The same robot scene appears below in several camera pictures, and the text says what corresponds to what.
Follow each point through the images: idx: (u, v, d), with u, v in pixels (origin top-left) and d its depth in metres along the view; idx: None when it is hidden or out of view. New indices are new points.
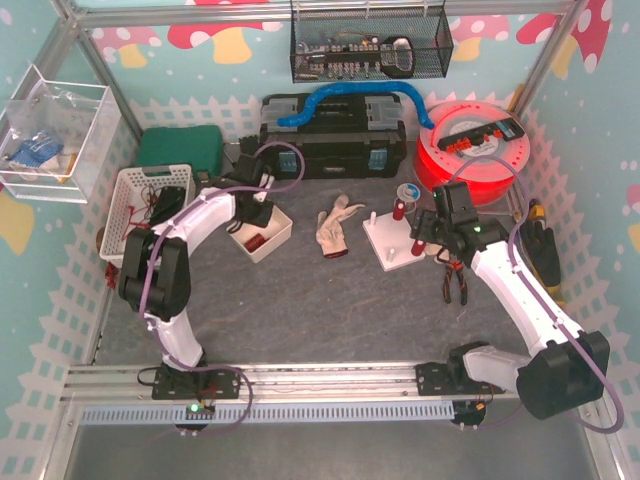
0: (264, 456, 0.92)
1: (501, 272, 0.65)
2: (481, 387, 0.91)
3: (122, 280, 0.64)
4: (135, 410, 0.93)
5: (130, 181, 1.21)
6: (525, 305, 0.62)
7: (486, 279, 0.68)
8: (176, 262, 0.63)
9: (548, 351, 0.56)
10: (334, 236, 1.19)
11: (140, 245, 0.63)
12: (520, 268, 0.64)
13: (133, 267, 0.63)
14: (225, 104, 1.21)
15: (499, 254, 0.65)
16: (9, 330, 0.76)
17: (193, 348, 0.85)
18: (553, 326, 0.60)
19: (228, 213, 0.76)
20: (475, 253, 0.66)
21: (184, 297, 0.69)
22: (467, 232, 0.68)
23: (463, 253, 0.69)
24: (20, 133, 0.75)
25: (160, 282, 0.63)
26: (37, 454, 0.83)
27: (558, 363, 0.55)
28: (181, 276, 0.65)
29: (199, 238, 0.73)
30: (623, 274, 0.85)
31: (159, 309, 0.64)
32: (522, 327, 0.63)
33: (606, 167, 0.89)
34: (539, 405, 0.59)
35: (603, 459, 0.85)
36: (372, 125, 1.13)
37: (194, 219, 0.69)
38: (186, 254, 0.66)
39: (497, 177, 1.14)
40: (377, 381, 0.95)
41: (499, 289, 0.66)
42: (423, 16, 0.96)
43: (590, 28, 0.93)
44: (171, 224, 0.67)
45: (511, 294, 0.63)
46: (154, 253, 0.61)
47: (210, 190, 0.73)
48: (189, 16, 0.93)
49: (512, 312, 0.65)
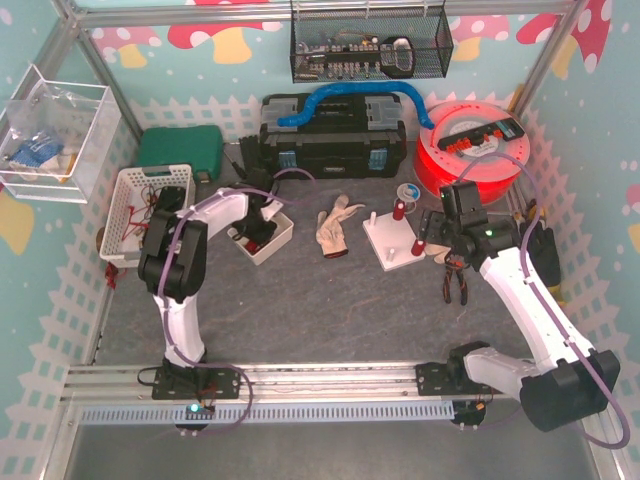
0: (264, 456, 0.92)
1: (513, 282, 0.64)
2: (480, 386, 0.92)
3: (142, 259, 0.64)
4: (135, 410, 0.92)
5: (130, 180, 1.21)
6: (536, 319, 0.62)
7: (495, 287, 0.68)
8: (198, 243, 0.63)
9: (558, 370, 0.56)
10: (334, 236, 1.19)
11: (163, 225, 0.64)
12: (533, 281, 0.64)
13: (155, 246, 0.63)
14: (225, 104, 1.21)
15: (511, 263, 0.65)
16: (9, 331, 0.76)
17: (196, 345, 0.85)
18: (564, 344, 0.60)
19: (241, 212, 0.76)
20: (486, 258, 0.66)
21: (201, 282, 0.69)
22: (478, 235, 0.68)
23: (473, 256, 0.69)
24: (20, 133, 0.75)
25: (181, 263, 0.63)
26: (37, 454, 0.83)
27: (567, 382, 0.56)
28: (201, 259, 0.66)
29: (216, 229, 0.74)
30: (623, 274, 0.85)
31: (177, 291, 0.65)
32: (531, 342, 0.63)
33: (606, 167, 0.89)
34: (544, 417, 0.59)
35: (603, 459, 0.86)
36: (372, 125, 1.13)
37: (213, 209, 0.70)
38: (206, 238, 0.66)
39: (498, 177, 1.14)
40: (377, 381, 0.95)
41: (508, 299, 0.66)
42: (423, 16, 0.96)
43: (590, 28, 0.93)
44: (193, 209, 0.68)
45: (523, 305, 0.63)
46: (178, 233, 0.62)
47: (227, 188, 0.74)
48: (189, 15, 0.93)
49: (521, 323, 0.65)
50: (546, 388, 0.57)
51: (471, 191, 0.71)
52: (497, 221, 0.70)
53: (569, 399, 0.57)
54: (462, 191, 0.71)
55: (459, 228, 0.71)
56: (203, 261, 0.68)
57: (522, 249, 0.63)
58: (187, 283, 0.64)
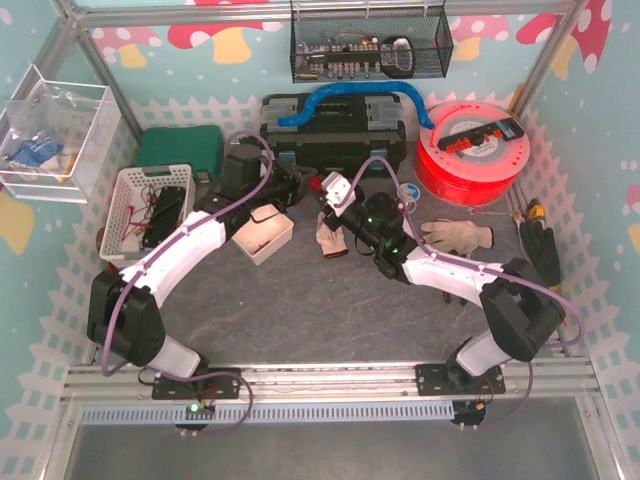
0: (264, 456, 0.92)
1: (426, 266, 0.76)
2: (480, 387, 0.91)
3: (91, 324, 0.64)
4: (134, 410, 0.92)
5: (130, 180, 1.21)
6: (455, 275, 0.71)
7: (427, 281, 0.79)
8: (139, 313, 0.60)
9: (487, 291, 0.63)
10: (334, 236, 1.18)
11: (105, 290, 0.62)
12: (436, 253, 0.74)
13: (99, 310, 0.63)
14: (225, 104, 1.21)
15: (418, 257, 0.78)
16: (9, 331, 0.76)
17: (186, 361, 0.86)
18: (479, 272, 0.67)
19: (216, 240, 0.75)
20: (403, 266, 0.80)
21: (156, 342, 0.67)
22: (392, 258, 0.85)
23: (396, 275, 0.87)
24: (20, 133, 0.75)
25: (126, 330, 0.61)
26: (37, 454, 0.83)
27: (499, 295, 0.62)
28: (150, 325, 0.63)
29: (178, 275, 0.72)
30: (622, 274, 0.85)
31: (124, 356, 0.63)
32: (472, 293, 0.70)
33: (606, 167, 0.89)
34: (521, 347, 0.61)
35: (603, 458, 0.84)
36: (372, 125, 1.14)
37: (165, 261, 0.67)
38: (154, 304, 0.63)
39: (497, 177, 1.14)
40: (377, 381, 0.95)
41: (437, 280, 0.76)
42: (423, 16, 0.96)
43: (590, 28, 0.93)
44: (141, 269, 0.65)
45: (444, 275, 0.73)
46: (121, 299, 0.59)
47: (194, 222, 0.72)
48: (189, 16, 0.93)
49: (458, 289, 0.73)
50: (496, 315, 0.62)
51: (393, 221, 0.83)
52: (411, 238, 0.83)
53: (518, 314, 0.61)
54: (393, 223, 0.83)
55: (381, 251, 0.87)
56: (157, 317, 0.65)
57: (419, 244, 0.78)
58: (132, 350, 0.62)
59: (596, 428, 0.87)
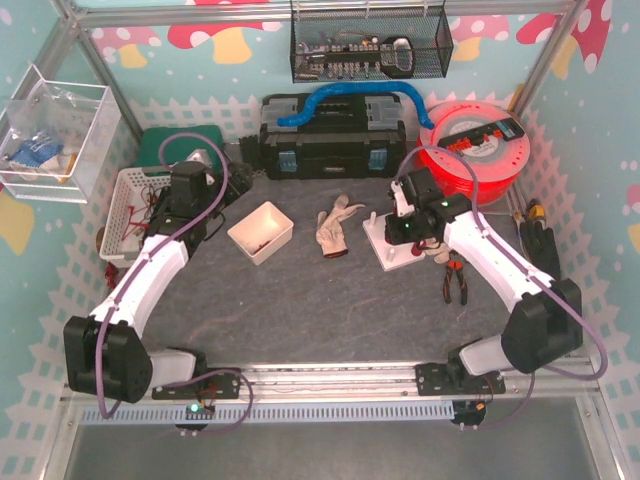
0: (264, 457, 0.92)
1: (472, 239, 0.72)
2: (480, 387, 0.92)
3: (72, 372, 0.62)
4: (134, 410, 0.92)
5: (130, 180, 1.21)
6: (498, 265, 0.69)
7: (461, 250, 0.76)
8: (124, 349, 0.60)
9: (525, 302, 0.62)
10: (334, 236, 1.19)
11: (80, 336, 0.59)
12: (489, 233, 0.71)
13: (78, 357, 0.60)
14: (225, 104, 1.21)
15: (468, 225, 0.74)
16: (9, 330, 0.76)
17: (183, 365, 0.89)
18: (525, 278, 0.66)
19: (181, 258, 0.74)
20: (446, 226, 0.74)
21: (144, 372, 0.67)
22: (436, 208, 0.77)
23: (435, 228, 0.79)
24: (20, 133, 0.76)
25: (113, 369, 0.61)
26: (37, 455, 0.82)
27: (534, 312, 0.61)
28: (135, 358, 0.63)
29: (153, 303, 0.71)
30: (623, 274, 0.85)
31: (117, 395, 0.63)
32: (499, 287, 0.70)
33: (606, 167, 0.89)
34: (524, 356, 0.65)
35: (603, 459, 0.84)
36: (372, 125, 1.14)
37: (133, 292, 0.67)
38: (135, 335, 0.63)
39: (498, 177, 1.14)
40: (377, 381, 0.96)
41: (472, 254, 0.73)
42: (423, 16, 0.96)
43: (590, 28, 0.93)
44: (113, 305, 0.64)
45: (485, 256, 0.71)
46: (99, 342, 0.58)
47: (153, 246, 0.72)
48: (189, 15, 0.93)
49: (488, 274, 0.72)
50: (520, 323, 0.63)
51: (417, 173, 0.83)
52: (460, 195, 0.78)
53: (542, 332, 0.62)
54: (414, 176, 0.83)
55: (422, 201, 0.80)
56: (141, 347, 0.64)
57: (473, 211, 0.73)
58: (123, 387, 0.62)
59: (597, 429, 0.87)
